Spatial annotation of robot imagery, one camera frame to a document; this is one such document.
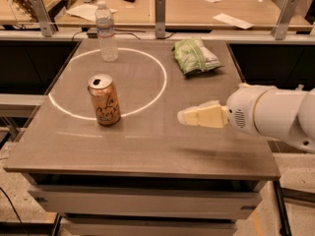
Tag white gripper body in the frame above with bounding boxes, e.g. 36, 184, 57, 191
226, 84, 275, 135

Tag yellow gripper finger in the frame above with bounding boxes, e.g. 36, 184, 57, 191
177, 104, 228, 128
199, 100, 220, 107

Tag clear plastic water bottle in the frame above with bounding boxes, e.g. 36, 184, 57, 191
94, 1, 118, 62

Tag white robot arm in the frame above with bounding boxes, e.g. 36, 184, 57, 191
177, 84, 315, 153

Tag green jalapeno chip bag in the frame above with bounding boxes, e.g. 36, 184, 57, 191
172, 37, 221, 76

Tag white paper strip right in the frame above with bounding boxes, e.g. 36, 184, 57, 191
214, 13, 253, 30

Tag orange LaCroix soda can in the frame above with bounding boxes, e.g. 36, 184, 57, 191
88, 74, 121, 126

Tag wooden back desk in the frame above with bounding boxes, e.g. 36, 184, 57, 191
55, 0, 313, 31

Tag black power adapter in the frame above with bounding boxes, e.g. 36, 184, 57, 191
87, 29, 97, 38

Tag white drawer cabinet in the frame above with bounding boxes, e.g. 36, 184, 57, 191
22, 173, 269, 236

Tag white paper sheet left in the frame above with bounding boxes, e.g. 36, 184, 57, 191
65, 3, 118, 23

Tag right metal bracket post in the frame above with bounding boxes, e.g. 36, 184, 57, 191
272, 0, 299, 40

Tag metal bracket post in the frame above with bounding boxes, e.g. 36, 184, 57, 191
155, 0, 165, 39
272, 0, 299, 40
31, 0, 56, 37

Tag middle metal bracket post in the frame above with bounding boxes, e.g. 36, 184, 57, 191
155, 0, 165, 39

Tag left metal bracket post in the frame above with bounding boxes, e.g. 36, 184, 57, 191
31, 0, 56, 37

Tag black floor cable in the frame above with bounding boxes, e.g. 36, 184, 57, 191
0, 186, 31, 236

